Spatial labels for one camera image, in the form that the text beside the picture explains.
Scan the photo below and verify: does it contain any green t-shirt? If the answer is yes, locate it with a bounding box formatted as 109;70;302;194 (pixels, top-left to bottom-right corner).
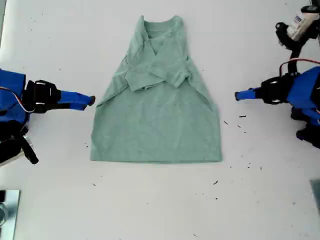
89;15;223;165

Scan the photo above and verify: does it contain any red white arm wire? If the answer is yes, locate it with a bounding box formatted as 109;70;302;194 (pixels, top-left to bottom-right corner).
0;86;35;114

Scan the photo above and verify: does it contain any black camera stalk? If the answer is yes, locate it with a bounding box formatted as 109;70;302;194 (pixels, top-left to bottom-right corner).
20;135;40;165
274;21;320;74

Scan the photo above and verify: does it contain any black camera box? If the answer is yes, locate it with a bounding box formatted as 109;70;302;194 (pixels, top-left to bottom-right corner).
0;138;26;168

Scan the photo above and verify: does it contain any white camera box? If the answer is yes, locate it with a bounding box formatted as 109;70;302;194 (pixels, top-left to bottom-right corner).
287;6;320;41

